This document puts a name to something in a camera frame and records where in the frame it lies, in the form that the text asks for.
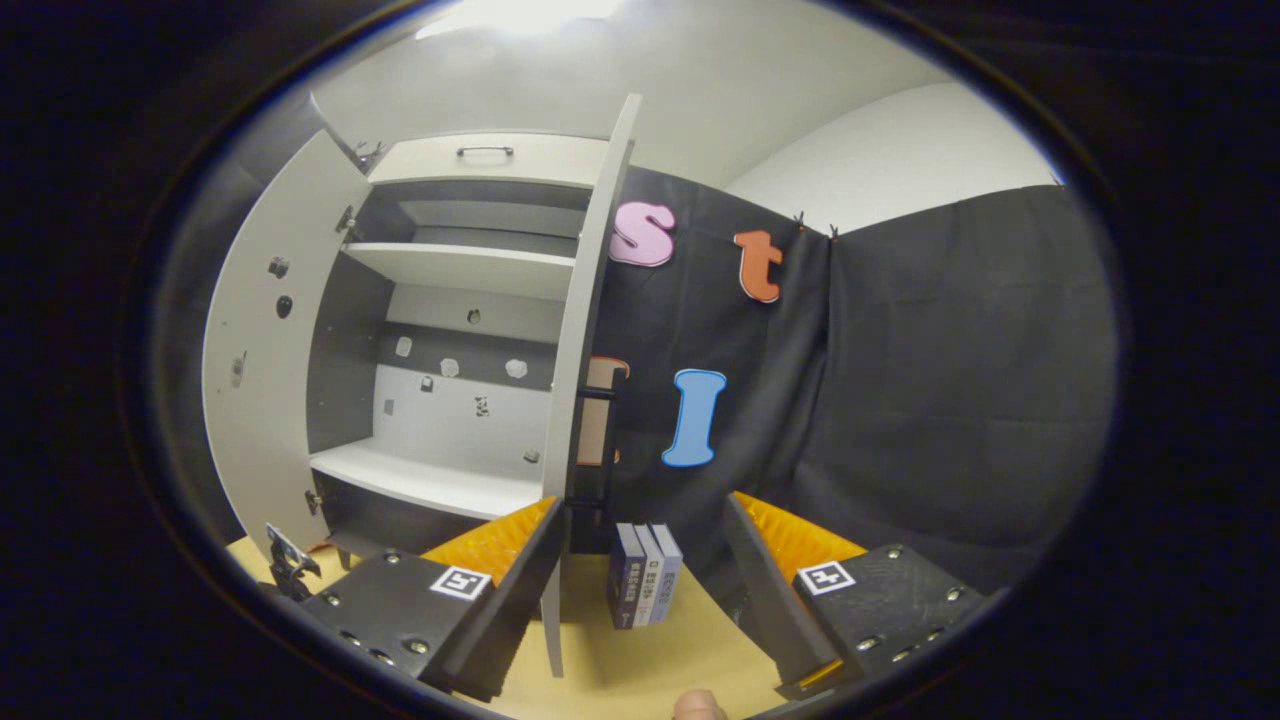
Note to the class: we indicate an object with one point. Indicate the white cabinet shelf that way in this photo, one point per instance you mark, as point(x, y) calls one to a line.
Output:
point(460, 268)
point(430, 480)

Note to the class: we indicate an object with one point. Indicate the white cabinet drawer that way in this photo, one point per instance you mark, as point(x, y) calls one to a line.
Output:
point(560, 160)

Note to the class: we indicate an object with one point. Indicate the grey blue book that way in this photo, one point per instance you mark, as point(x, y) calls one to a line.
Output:
point(670, 570)

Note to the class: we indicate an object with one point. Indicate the white cabinet door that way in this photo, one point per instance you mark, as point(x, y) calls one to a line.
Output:
point(260, 400)
point(585, 300)

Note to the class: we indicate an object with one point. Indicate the white grey cabinet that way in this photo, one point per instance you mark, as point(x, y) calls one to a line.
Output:
point(340, 360)

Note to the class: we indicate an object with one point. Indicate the dark blue book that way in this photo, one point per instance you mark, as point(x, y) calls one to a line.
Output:
point(625, 580)

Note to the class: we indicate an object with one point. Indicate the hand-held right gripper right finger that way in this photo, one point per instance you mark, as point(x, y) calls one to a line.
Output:
point(775, 590)

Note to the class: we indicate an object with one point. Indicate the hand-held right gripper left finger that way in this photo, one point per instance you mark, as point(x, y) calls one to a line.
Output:
point(510, 590)

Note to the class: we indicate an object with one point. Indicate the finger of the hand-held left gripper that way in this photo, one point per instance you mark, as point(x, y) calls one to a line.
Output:
point(290, 550)

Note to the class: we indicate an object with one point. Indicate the white spine book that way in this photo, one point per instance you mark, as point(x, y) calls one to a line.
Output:
point(650, 585)

